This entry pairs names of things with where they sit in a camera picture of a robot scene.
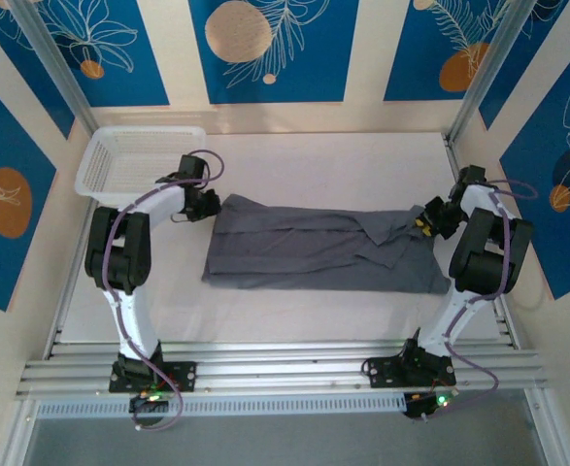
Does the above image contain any grey t-shirt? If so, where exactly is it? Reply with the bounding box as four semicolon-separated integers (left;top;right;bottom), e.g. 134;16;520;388
201;193;453;294

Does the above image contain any white perforated plastic basket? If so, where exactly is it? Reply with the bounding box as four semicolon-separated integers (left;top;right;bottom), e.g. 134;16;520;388
74;125;209;201

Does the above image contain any black controller board green light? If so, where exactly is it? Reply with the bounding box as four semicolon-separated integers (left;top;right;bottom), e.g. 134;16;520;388
403;390;454;421
128;391;170;415

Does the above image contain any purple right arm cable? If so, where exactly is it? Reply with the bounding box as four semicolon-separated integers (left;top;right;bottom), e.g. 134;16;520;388
422;178;540;421

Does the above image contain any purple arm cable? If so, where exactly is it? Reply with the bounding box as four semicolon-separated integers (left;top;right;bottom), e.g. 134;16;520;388
100;149;226;433
422;178;540;421

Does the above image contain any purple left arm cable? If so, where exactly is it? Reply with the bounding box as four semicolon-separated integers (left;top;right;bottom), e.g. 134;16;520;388
100;149;226;433

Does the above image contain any aluminium corner post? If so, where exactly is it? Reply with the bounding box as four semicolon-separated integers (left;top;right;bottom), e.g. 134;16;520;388
10;0;102;142
447;0;543;146

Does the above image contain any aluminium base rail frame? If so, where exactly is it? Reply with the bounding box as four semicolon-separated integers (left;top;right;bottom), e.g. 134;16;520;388
15;339;553;404

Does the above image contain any grey slotted cable duct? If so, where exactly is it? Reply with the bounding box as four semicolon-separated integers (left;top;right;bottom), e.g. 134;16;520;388
34;391;408;419

